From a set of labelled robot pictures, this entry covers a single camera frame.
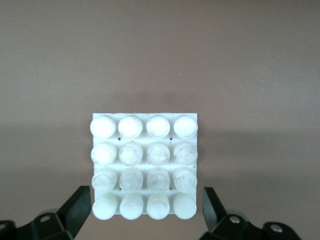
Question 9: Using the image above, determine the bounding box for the white studded base plate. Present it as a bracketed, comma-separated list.
[89, 112, 200, 221]

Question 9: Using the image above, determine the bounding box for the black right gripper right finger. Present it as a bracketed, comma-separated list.
[198, 186, 301, 240]

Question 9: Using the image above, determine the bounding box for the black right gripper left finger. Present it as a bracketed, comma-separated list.
[0, 185, 91, 240]

